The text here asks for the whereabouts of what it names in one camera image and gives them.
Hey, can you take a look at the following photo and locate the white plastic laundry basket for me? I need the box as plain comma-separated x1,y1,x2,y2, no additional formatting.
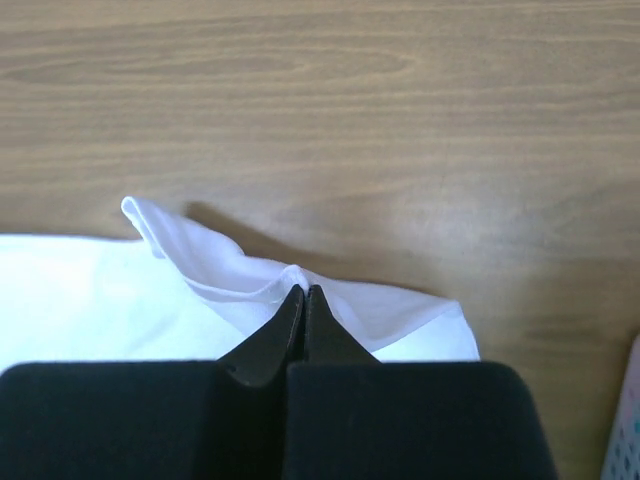
600,336,640,480

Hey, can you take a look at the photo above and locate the white t shirt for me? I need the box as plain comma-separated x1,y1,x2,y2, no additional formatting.
1,197,479,368

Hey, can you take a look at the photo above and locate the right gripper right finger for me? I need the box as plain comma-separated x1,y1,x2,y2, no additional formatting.
287,286,557,479

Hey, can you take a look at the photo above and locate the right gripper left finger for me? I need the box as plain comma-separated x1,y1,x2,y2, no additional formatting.
1,287,305,479

